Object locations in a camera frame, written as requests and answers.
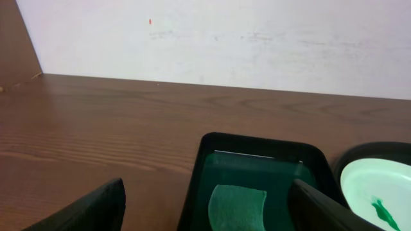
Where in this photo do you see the green sponge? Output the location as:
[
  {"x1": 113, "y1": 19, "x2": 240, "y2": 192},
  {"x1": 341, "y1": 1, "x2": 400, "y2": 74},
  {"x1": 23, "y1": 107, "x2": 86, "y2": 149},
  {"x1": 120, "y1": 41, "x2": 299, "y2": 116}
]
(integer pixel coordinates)
[{"x1": 208, "y1": 185, "x2": 267, "y2": 231}]

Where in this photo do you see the round black tray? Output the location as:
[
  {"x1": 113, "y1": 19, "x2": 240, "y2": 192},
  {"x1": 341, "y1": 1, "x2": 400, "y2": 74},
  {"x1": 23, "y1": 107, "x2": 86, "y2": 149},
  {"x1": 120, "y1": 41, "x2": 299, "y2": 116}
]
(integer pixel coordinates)
[{"x1": 333, "y1": 142, "x2": 410, "y2": 184}]

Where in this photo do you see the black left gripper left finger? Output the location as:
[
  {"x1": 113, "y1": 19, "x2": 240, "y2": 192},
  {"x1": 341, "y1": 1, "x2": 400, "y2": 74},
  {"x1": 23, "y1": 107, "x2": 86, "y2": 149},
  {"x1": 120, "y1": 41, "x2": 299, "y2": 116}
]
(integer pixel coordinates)
[{"x1": 26, "y1": 178, "x2": 126, "y2": 231}]

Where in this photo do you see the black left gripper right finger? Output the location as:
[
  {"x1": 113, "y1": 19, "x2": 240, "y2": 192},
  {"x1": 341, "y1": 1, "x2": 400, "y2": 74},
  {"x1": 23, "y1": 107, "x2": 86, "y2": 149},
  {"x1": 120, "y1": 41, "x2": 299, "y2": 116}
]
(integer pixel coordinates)
[{"x1": 288, "y1": 179, "x2": 382, "y2": 231}]

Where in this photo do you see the dark green rectangular tray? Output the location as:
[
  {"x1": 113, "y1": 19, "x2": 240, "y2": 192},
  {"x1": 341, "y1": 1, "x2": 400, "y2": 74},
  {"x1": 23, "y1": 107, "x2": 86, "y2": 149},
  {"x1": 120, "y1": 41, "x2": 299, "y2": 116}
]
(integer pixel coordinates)
[{"x1": 178, "y1": 132, "x2": 348, "y2": 230}]

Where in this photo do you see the mint green plate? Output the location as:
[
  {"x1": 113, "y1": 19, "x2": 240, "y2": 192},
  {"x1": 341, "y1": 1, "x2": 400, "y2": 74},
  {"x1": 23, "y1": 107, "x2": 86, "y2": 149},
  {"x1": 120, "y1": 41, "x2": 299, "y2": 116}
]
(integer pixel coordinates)
[{"x1": 340, "y1": 158, "x2": 410, "y2": 230}]

